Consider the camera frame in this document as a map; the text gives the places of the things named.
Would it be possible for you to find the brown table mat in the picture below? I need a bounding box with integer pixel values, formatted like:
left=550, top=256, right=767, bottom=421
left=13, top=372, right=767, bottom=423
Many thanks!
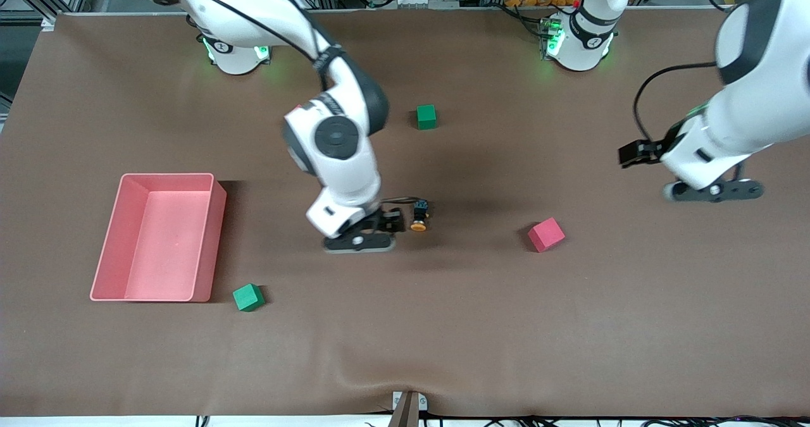
left=0, top=8, right=810, bottom=418

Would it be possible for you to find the pink foam cube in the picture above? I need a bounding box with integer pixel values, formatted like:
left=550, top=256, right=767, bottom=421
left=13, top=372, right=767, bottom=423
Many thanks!
left=527, top=217, right=566, bottom=253

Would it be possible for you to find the pink plastic bin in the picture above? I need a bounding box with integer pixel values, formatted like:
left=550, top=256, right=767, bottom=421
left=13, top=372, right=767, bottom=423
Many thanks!
left=90, top=173, right=227, bottom=303

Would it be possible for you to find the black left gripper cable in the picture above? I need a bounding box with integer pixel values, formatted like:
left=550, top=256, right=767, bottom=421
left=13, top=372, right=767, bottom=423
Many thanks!
left=633, top=62, right=722, bottom=146

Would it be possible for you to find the metal table edge bracket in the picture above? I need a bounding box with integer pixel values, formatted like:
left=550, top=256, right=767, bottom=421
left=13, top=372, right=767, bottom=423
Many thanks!
left=391, top=390, right=428, bottom=427

